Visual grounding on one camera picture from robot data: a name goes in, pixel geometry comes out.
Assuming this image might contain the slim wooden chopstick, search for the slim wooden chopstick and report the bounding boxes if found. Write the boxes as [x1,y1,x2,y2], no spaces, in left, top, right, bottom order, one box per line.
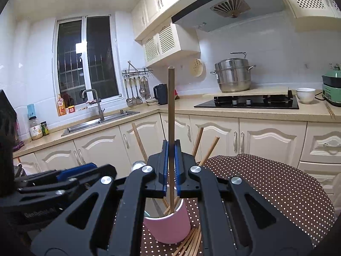
[191,127,204,159]
[131,123,149,164]
[198,136,220,166]
[168,66,176,214]

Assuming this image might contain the small cream lattice cabinet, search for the small cream lattice cabinet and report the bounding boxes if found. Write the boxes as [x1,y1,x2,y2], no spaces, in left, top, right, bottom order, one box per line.
[142,22,201,67]

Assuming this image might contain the bamboo chopsticks pair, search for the bamboo chopsticks pair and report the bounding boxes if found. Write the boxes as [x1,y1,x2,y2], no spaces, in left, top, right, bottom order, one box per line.
[324,102,335,120]

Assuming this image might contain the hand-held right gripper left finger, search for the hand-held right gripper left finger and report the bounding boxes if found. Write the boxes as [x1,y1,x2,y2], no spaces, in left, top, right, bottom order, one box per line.
[30,140,169,256]

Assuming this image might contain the dark kitchen window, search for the dark kitchen window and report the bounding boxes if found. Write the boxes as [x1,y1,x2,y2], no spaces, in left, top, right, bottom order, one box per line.
[54,14,121,108]

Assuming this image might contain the black gas stove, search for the black gas stove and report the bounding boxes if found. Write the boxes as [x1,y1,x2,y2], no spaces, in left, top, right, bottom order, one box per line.
[194,93,299,110]

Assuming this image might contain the metal wall utensil rack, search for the metal wall utensil rack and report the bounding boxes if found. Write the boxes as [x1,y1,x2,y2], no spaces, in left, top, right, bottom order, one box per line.
[122,60,154,78]

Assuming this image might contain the pink cup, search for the pink cup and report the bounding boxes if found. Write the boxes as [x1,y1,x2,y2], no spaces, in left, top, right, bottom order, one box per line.
[143,197,191,245]

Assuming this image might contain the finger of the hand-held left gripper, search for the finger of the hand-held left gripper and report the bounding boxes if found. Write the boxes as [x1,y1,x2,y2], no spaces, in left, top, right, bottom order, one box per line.
[25,163,97,183]
[17,164,118,196]

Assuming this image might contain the cream upper cabinet row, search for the cream upper cabinet row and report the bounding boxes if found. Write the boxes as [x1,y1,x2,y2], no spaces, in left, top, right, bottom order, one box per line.
[131,0,236,42]

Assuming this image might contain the pile of wooden chopsticks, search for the pile of wooden chopsticks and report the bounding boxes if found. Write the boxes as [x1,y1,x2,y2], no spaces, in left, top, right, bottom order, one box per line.
[174,228,203,256]

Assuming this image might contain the black electric kettle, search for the black electric kettle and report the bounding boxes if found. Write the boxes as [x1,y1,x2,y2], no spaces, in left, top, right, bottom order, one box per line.
[153,83,168,105]

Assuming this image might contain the stainless steel steamer pot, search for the stainless steel steamer pot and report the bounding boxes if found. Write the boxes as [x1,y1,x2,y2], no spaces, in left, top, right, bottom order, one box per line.
[210,52,256,93]

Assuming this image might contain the range hood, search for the range hood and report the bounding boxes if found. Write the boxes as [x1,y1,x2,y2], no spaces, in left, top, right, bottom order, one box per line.
[171,0,294,33]

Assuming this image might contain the large glass jar dark lid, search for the large glass jar dark lid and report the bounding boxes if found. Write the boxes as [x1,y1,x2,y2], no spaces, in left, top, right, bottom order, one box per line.
[28,116,43,141]

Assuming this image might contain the brown polka dot tablecloth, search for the brown polka dot tablecloth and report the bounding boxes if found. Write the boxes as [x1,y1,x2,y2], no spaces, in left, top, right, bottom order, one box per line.
[140,153,335,256]

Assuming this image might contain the stainless steel sink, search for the stainless steel sink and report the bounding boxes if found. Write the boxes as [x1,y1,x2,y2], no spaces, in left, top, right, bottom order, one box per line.
[61,110,140,137]

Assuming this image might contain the metal kitchen faucet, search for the metal kitchen faucet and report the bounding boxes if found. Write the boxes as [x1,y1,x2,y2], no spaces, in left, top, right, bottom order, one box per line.
[81,89,105,122]

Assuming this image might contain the green electric cooker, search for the green electric cooker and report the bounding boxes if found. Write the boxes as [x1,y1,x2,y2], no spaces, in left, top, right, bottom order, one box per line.
[321,64,341,107]

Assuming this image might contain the metal ladle cream handle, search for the metal ladle cream handle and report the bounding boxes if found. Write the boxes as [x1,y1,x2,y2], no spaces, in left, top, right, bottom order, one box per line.
[124,76,133,107]

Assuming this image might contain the cream lower kitchen cabinets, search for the cream lower kitchen cabinets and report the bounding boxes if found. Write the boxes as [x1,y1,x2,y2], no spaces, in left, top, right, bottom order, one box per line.
[12,112,341,201]

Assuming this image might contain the orange dish soap bottle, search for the orange dish soap bottle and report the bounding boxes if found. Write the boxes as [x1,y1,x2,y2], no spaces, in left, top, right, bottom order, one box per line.
[57,93,67,117]

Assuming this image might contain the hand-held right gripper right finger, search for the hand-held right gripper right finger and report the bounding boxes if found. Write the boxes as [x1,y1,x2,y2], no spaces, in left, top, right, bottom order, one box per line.
[174,139,313,256]

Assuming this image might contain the white bowl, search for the white bowl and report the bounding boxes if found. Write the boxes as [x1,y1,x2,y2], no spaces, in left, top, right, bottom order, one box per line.
[295,88,316,105]

